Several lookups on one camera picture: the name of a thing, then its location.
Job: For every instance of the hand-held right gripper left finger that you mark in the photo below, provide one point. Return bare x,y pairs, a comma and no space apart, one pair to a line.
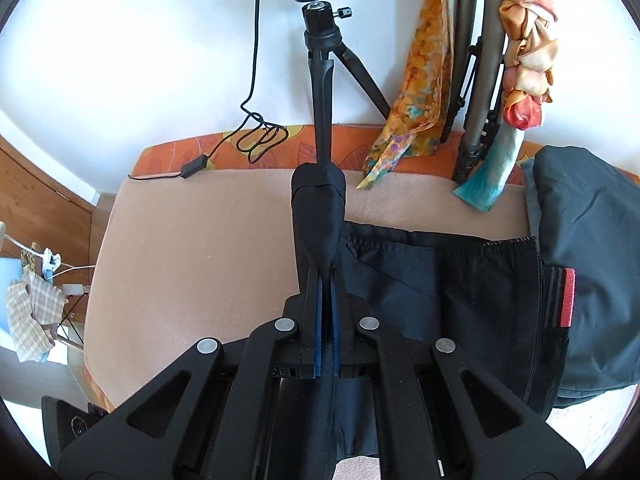
317,330

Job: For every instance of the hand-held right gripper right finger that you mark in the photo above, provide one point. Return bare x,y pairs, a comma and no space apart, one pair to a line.
335,330

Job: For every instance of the black pants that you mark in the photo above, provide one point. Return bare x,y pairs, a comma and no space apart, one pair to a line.
450,285

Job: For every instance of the beige plaid cloth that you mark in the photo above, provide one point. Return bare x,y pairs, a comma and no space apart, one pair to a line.
30,320

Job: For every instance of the white power adapter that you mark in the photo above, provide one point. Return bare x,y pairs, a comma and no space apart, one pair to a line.
75,290

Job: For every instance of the pink blanket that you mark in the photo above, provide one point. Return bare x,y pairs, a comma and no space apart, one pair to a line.
200,260

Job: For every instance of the white clip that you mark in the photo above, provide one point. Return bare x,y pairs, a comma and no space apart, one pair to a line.
51,258

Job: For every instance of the large grey tripod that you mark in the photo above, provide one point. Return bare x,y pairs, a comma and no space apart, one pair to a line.
470,155

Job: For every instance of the orange floral bed sheet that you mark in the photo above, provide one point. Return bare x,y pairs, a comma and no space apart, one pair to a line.
165,152

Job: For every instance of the grey blue folded garment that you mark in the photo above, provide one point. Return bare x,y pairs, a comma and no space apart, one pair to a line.
530,195

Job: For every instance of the small black tripod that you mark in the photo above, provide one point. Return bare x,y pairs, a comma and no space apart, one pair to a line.
320,85

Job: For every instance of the orange floral scarf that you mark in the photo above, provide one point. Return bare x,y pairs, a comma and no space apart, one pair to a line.
425,75

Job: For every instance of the dark grey folded garment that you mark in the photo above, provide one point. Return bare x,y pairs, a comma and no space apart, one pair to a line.
600,235

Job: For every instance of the braided orange teal scarf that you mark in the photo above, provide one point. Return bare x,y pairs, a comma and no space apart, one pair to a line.
525,50

